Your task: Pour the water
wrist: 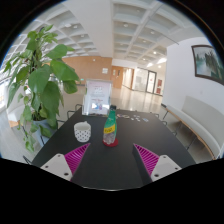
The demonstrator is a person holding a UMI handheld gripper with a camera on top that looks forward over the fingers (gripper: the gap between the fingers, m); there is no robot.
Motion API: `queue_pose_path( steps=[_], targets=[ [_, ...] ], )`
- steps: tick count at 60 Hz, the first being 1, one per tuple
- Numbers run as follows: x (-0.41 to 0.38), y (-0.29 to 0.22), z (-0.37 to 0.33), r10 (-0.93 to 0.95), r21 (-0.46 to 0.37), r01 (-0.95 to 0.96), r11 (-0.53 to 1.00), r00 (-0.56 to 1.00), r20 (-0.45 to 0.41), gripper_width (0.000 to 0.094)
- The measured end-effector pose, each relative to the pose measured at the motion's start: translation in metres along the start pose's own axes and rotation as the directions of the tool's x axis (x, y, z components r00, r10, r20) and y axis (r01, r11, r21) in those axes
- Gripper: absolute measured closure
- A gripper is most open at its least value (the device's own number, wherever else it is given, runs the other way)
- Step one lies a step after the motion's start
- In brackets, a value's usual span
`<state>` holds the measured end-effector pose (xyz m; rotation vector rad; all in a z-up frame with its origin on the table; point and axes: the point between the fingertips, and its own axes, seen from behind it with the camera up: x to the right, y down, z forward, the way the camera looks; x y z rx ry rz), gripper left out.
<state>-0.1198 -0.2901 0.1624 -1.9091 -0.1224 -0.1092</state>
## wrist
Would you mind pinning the black metal chair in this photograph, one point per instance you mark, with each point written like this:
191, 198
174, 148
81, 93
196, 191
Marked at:
168, 125
74, 111

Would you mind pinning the small blue card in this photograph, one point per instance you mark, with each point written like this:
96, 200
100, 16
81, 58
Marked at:
144, 119

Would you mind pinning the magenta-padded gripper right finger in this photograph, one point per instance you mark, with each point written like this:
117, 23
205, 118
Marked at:
163, 166

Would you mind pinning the flat round red coaster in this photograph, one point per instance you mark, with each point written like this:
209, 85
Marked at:
110, 144

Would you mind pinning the clear acrylic sign stand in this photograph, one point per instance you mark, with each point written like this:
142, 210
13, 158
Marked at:
97, 98

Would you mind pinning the white dotted mug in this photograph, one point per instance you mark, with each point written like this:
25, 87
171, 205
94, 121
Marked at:
82, 132

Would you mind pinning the framed landscape painting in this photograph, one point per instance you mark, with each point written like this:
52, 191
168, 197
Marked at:
208, 63

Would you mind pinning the small round sticker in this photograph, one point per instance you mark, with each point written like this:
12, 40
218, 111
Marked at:
120, 115
127, 116

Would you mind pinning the white cushioned bench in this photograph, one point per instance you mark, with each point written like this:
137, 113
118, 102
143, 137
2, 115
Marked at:
203, 123

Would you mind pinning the green plastic drink bottle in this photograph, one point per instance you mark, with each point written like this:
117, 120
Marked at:
110, 128

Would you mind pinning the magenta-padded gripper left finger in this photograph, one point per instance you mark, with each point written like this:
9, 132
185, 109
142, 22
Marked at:
61, 165

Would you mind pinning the green leafy potted plant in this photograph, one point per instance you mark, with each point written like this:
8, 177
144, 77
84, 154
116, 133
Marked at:
43, 90

